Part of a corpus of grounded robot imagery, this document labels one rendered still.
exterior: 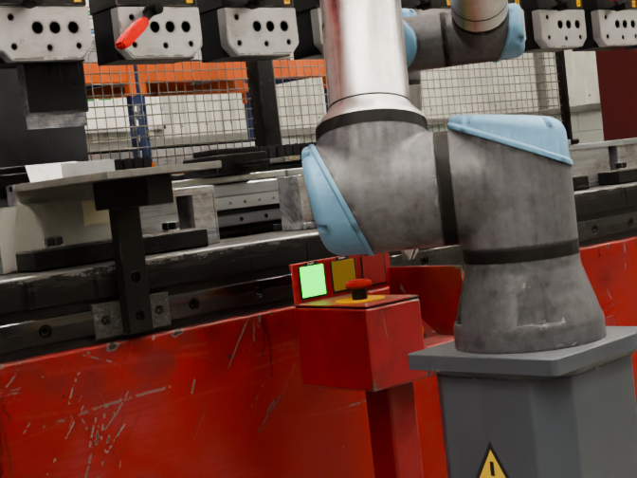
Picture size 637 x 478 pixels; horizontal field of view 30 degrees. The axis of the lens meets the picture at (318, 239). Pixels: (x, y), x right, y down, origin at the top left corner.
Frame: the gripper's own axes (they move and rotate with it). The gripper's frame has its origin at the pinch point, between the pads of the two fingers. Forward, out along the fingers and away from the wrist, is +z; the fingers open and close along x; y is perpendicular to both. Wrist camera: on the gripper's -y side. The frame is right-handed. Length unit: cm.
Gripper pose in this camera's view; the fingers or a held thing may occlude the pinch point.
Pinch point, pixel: (412, 250)
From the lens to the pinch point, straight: 176.5
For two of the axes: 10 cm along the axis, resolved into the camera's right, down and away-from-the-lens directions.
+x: -7.6, 1.2, -6.4
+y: -6.5, -0.5, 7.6
